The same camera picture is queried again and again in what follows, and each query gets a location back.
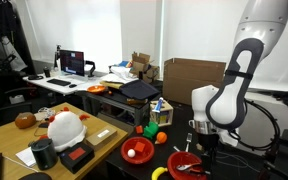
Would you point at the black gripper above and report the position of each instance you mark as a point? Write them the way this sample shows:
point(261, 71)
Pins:
point(208, 141)

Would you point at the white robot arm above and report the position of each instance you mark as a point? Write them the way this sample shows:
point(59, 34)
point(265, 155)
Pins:
point(230, 100)

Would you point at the red plastic bowl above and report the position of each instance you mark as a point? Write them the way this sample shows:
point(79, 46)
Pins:
point(144, 156)
point(177, 158)

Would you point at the orange bowl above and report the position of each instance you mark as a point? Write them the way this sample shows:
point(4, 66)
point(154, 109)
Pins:
point(96, 89)

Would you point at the silver metal fork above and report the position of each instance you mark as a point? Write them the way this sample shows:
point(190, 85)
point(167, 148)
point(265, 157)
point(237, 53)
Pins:
point(188, 141)

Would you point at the silver metal cutlery piece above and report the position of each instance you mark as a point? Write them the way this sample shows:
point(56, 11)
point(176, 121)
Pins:
point(176, 148)

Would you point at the orange ball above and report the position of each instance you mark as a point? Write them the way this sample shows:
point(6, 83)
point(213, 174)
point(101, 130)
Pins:
point(162, 137)

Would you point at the yellow banana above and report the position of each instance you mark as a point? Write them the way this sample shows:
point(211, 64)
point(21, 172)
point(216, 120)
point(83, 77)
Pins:
point(157, 172)

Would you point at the wooden shape sorter box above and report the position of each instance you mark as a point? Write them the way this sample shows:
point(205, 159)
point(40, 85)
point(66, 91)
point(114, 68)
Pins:
point(165, 116)

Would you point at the green toy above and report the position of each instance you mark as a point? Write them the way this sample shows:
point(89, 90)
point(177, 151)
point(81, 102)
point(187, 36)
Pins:
point(150, 130)

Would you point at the red cube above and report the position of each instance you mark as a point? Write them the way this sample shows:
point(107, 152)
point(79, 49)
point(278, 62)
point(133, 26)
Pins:
point(139, 147)

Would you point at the blue white toothpaste tube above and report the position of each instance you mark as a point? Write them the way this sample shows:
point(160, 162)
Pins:
point(157, 106)

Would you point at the small red block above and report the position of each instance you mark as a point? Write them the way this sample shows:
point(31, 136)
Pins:
point(139, 129)

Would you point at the white ball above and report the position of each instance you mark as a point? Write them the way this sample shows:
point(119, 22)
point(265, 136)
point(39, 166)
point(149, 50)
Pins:
point(131, 153)

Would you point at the large cardboard box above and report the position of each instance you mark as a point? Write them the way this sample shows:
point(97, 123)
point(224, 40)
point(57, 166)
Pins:
point(184, 76)

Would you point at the black metal table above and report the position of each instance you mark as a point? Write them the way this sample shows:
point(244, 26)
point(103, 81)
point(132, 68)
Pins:
point(117, 100)

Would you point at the flat tan cardboard box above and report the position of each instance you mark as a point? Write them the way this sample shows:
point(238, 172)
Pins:
point(100, 136)

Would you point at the small open cardboard box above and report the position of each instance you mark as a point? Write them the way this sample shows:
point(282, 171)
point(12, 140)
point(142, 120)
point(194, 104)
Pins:
point(144, 66)

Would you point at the white paper pile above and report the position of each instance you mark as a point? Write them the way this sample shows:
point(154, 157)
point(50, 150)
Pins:
point(120, 75)

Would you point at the black box red top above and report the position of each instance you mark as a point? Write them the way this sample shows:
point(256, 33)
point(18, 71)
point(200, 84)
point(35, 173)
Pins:
point(77, 156)

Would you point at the white plush toy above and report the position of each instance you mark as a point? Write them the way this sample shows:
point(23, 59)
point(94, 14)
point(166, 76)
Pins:
point(65, 130)

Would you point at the white desk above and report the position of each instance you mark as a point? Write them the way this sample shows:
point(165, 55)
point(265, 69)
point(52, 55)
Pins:
point(80, 83)

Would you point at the small black mouse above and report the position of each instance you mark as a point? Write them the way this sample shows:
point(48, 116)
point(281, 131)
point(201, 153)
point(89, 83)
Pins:
point(73, 85)

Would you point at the black cylinder speaker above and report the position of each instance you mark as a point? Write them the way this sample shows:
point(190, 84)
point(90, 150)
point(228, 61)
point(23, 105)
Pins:
point(44, 155)

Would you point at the computer monitor lit screen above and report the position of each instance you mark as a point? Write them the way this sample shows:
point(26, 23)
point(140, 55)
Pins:
point(72, 63)

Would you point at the black rounded mouse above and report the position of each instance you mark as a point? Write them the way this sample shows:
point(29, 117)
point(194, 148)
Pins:
point(35, 176)

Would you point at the white paper sheet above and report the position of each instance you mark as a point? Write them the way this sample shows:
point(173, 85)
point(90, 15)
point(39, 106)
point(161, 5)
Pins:
point(25, 156)

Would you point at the black webcam stand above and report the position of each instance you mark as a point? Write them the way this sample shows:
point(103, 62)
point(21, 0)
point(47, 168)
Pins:
point(57, 56)

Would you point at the black cup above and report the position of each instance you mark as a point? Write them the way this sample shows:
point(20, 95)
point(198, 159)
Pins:
point(47, 72)

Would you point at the brown ball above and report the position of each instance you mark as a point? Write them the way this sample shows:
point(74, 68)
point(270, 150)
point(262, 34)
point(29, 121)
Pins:
point(25, 120)

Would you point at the black headphones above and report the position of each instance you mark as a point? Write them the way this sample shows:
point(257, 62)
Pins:
point(35, 77)

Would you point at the black office chair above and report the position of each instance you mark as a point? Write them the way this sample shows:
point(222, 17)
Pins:
point(10, 107)

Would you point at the wooden table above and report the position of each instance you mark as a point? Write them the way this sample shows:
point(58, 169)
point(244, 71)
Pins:
point(4, 140)

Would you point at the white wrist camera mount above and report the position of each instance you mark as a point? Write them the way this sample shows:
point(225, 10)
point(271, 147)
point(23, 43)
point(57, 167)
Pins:
point(229, 137)

